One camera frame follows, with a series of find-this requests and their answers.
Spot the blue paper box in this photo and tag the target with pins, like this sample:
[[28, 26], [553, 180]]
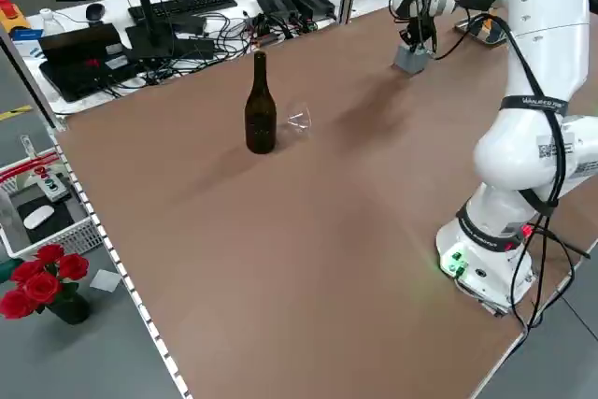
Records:
[[28, 34]]

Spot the grey part base block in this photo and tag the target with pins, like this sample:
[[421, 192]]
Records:
[[411, 63]]

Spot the clear wine glass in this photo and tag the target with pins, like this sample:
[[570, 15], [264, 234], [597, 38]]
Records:
[[299, 121]]

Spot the dark brown glass bottle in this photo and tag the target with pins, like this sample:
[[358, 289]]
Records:
[[260, 114]]

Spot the aluminium corner frame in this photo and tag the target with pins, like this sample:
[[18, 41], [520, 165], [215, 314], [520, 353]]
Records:
[[28, 81]]

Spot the red rose bouquet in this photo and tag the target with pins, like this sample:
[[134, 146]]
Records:
[[37, 277]]

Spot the white paper card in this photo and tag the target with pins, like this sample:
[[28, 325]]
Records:
[[105, 280]]

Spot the white computer mouse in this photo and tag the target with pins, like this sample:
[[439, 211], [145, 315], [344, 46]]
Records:
[[38, 217]]

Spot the white plastic basket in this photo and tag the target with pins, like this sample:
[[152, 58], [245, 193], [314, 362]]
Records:
[[56, 235]]

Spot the black computer mouse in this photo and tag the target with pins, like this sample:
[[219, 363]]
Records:
[[95, 11]]

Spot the black mouse pad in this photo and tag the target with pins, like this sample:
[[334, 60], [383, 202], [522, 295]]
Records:
[[63, 220]]

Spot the black keyboard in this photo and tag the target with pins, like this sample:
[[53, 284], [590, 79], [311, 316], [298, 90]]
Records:
[[182, 5]]

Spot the silver metal tray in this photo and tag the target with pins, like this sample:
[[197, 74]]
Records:
[[476, 34]]

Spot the black flower vase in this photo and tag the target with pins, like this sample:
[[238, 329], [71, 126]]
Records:
[[70, 310]]

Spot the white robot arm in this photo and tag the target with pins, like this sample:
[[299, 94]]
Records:
[[546, 20]]

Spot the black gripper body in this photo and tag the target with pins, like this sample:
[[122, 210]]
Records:
[[422, 27]]

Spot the clear plastic water bottle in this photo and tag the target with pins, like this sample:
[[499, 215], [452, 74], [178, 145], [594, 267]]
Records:
[[50, 23]]

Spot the grey button control box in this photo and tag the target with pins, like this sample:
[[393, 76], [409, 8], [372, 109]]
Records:
[[53, 186]]

